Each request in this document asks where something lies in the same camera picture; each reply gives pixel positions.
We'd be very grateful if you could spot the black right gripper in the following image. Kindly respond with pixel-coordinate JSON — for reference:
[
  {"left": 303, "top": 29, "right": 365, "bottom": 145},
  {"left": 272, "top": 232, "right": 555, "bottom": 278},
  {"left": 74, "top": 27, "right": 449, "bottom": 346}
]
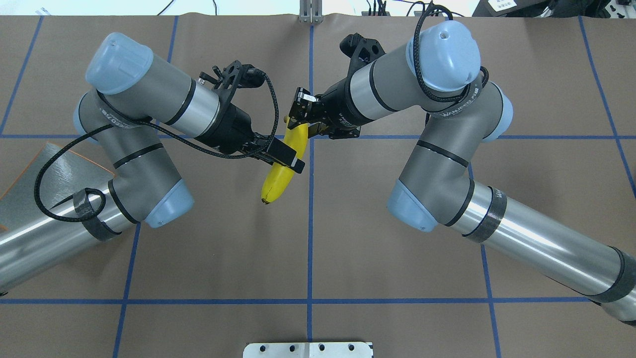
[{"left": 288, "top": 79, "right": 360, "bottom": 140}]

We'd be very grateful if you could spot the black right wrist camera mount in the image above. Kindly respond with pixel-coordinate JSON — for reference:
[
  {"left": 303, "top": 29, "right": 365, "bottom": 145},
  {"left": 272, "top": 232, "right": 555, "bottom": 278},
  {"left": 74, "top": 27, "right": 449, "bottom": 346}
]
[{"left": 339, "top": 33, "right": 386, "bottom": 69}]

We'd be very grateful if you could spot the yellow banana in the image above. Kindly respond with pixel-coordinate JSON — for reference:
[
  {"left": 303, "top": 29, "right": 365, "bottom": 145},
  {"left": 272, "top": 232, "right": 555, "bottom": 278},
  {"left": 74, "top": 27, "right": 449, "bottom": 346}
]
[{"left": 261, "top": 116, "right": 309, "bottom": 205}]

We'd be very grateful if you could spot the black braided right cable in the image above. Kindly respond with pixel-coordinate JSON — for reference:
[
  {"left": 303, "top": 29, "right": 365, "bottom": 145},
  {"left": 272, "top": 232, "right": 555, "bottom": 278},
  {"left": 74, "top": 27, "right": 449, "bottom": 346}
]
[{"left": 413, "top": 2, "right": 489, "bottom": 103}]

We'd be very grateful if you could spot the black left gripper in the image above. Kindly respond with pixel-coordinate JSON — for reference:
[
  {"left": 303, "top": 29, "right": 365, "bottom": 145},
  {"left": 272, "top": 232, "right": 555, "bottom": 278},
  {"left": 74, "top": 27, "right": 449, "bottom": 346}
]
[{"left": 197, "top": 104, "right": 305, "bottom": 173}]

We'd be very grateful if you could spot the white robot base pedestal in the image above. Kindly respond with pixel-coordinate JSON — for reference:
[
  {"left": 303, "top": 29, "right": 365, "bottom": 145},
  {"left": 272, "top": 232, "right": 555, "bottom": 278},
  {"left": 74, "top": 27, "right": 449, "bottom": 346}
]
[{"left": 242, "top": 342, "right": 374, "bottom": 358}]

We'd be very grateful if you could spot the grey square plate orange rim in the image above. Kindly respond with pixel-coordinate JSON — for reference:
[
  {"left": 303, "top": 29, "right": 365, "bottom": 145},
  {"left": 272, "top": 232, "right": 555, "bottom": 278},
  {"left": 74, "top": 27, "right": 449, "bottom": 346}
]
[{"left": 0, "top": 143, "right": 114, "bottom": 233}]

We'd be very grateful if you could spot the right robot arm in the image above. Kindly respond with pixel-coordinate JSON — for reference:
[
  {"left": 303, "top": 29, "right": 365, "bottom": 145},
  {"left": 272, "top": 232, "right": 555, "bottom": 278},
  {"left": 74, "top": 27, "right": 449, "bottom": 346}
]
[{"left": 288, "top": 19, "right": 636, "bottom": 326}]

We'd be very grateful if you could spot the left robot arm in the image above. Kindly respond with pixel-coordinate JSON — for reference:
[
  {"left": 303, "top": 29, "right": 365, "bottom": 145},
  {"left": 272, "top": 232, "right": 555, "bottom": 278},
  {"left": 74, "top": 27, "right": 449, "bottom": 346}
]
[{"left": 0, "top": 32, "right": 305, "bottom": 295}]

